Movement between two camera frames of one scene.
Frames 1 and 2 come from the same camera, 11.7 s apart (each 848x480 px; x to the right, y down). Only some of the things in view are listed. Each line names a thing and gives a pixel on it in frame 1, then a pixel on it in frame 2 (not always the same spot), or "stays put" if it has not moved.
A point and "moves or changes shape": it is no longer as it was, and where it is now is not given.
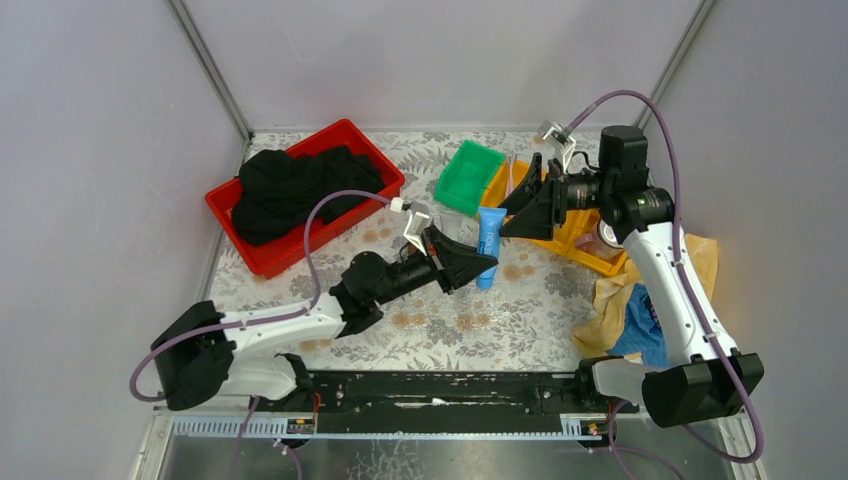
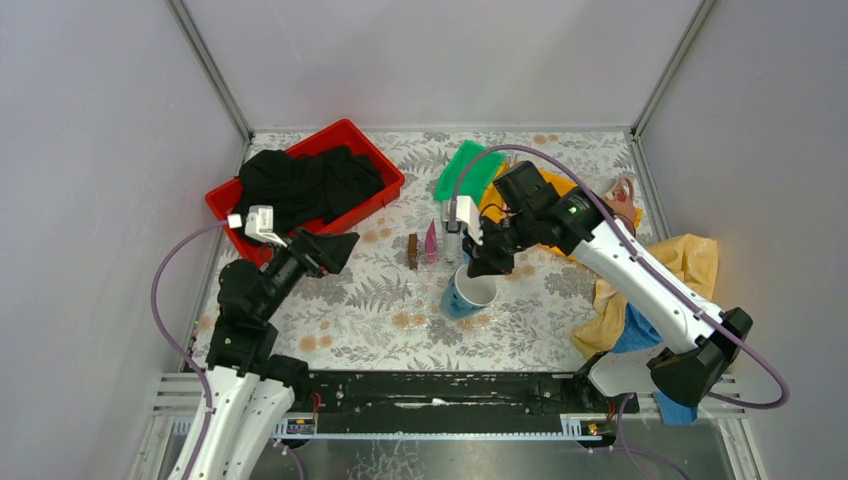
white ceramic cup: [608, 235] moves or changes shape
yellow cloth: [601, 332] stays put
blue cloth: [643, 331] stays put
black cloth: [275, 190] stays put
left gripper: [438, 260] → [312, 249]
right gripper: [535, 220] → [490, 265]
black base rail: [460, 402] stays put
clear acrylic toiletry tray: [462, 228] moves or changes shape
